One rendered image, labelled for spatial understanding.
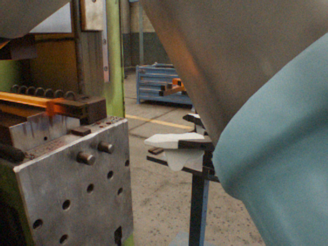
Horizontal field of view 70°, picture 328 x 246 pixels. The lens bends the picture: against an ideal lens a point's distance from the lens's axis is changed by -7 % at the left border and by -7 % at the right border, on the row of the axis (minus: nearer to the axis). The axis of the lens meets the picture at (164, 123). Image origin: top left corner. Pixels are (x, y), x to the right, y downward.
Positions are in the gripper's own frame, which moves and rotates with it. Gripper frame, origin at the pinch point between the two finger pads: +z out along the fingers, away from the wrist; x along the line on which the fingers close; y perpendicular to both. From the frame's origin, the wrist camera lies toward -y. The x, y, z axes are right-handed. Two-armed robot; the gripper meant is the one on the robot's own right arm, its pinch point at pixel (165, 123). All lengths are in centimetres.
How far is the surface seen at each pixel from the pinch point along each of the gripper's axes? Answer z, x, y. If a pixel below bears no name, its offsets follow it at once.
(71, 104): 23.1, -1.2, -1.3
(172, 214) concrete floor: 42, 91, 100
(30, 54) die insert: 40.6, 1.8, -12.1
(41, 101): 33.9, -1.4, -0.9
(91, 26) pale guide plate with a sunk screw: 43, 27, -20
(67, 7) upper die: 30.6, 6.5, -23.1
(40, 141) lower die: 30.6, -5.4, 7.6
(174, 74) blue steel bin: 168, 350, 41
